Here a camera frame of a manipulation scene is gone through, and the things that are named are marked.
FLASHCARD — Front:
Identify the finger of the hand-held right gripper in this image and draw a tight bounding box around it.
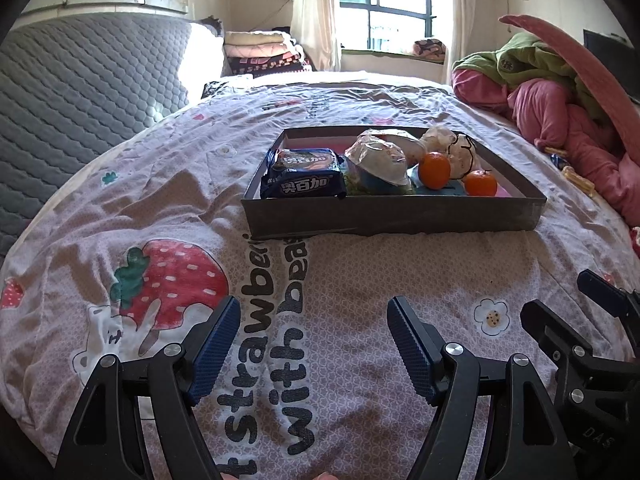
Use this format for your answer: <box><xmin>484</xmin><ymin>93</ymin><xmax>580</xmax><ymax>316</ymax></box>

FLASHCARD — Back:
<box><xmin>577</xmin><ymin>269</ymin><xmax>640</xmax><ymax>351</ymax></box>
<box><xmin>520</xmin><ymin>300</ymin><xmax>640</xmax><ymax>406</ymax></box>

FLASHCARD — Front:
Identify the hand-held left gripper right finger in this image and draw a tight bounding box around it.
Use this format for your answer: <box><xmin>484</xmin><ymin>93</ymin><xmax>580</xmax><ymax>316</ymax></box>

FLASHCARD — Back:
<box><xmin>386</xmin><ymin>296</ymin><xmax>573</xmax><ymax>480</ymax></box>

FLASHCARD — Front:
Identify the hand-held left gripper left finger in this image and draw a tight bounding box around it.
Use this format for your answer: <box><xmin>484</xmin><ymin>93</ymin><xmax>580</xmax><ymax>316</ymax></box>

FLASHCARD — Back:
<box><xmin>57</xmin><ymin>295</ymin><xmax>242</xmax><ymax>480</ymax></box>

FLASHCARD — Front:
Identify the grey cardboard box tray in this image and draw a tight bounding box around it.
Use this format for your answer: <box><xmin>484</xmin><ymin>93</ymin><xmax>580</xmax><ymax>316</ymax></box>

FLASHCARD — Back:
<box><xmin>241</xmin><ymin>126</ymin><xmax>547</xmax><ymax>241</ymax></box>

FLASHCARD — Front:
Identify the orange tangerine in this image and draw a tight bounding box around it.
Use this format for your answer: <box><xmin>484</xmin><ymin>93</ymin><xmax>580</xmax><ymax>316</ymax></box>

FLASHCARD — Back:
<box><xmin>464</xmin><ymin>169</ymin><xmax>499</xmax><ymax>198</ymax></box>
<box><xmin>418</xmin><ymin>152</ymin><xmax>452</xmax><ymax>191</ymax></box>

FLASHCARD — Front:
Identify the white drawstring pouch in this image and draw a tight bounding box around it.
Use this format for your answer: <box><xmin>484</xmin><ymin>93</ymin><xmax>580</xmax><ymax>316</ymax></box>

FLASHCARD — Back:
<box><xmin>360</xmin><ymin>126</ymin><xmax>483</xmax><ymax>181</ymax></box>

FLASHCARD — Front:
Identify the red snack cup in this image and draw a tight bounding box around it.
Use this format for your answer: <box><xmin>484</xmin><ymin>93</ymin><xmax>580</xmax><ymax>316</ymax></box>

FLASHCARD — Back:
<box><xmin>344</xmin><ymin>136</ymin><xmax>415</xmax><ymax>188</ymax></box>

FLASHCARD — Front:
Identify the blue cookie packet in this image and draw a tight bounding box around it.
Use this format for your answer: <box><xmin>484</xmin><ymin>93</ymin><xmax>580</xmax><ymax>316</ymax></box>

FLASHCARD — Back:
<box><xmin>259</xmin><ymin>147</ymin><xmax>348</xmax><ymax>200</ymax></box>

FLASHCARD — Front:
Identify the yellow biscuit packet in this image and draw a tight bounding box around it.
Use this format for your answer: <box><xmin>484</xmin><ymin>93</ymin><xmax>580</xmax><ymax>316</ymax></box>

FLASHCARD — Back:
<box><xmin>561</xmin><ymin>165</ymin><xmax>596</xmax><ymax>197</ymax></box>

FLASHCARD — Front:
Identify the strawberry printed bedsheet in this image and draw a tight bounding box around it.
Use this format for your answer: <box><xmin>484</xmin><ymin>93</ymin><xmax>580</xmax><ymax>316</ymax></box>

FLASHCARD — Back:
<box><xmin>0</xmin><ymin>71</ymin><xmax>640</xmax><ymax>480</ymax></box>

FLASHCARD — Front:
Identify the pink quilt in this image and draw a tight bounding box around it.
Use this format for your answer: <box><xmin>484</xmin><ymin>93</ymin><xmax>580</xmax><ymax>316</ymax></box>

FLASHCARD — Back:
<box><xmin>451</xmin><ymin>67</ymin><xmax>640</xmax><ymax>221</ymax></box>

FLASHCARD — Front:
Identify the long pink cushion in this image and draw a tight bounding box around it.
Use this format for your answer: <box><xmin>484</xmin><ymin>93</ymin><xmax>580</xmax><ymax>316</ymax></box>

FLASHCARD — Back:
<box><xmin>499</xmin><ymin>14</ymin><xmax>640</xmax><ymax>161</ymax></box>

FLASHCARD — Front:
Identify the black television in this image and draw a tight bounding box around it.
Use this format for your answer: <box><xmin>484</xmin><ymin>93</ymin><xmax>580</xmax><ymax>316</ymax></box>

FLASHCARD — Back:
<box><xmin>582</xmin><ymin>29</ymin><xmax>640</xmax><ymax>93</ymax></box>

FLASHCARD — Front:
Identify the green blanket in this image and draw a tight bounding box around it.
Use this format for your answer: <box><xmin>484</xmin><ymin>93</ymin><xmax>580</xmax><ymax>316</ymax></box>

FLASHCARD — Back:
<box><xmin>452</xmin><ymin>32</ymin><xmax>601</xmax><ymax>121</ymax></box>

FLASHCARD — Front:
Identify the grey quilted headboard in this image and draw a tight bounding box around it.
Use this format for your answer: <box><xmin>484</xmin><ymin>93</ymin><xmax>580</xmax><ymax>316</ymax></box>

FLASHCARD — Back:
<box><xmin>0</xmin><ymin>12</ymin><xmax>201</xmax><ymax>256</ymax></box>

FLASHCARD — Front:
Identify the folded patterned cloth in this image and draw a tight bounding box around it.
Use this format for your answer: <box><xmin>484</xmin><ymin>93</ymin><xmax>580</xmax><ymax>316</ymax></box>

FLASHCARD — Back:
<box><xmin>414</xmin><ymin>38</ymin><xmax>447</xmax><ymax>58</ymax></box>

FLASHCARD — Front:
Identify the stack of folded blankets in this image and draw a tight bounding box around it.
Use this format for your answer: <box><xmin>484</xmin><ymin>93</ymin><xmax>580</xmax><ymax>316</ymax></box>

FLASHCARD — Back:
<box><xmin>222</xmin><ymin>30</ymin><xmax>313</xmax><ymax>78</ymax></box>

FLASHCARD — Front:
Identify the narrow white curtain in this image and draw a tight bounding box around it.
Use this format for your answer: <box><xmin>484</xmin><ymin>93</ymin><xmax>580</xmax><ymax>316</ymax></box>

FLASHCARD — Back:
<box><xmin>445</xmin><ymin>0</ymin><xmax>468</xmax><ymax>83</ymax></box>

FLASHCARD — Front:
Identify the wide white curtain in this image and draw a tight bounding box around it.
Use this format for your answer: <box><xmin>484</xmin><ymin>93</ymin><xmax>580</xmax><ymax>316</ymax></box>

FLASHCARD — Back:
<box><xmin>292</xmin><ymin>0</ymin><xmax>343</xmax><ymax>73</ymax></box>

